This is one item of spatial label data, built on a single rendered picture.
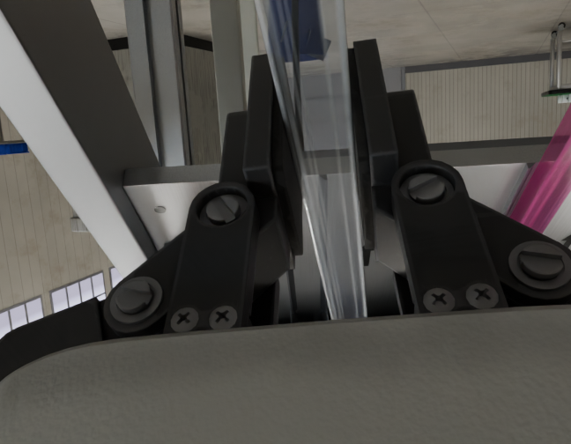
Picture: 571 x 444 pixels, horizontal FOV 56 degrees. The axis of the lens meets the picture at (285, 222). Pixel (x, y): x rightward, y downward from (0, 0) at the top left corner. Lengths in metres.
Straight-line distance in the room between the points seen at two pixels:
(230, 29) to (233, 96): 0.07
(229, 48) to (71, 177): 0.41
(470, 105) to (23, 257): 8.38
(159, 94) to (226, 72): 0.14
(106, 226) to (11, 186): 9.97
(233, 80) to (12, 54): 0.44
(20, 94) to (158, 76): 0.30
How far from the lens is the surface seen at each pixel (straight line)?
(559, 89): 6.91
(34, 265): 10.59
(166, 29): 0.48
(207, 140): 5.77
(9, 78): 0.20
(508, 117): 10.39
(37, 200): 10.60
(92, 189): 0.23
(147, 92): 0.48
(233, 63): 0.61
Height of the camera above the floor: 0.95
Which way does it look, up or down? 10 degrees up
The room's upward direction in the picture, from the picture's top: 176 degrees clockwise
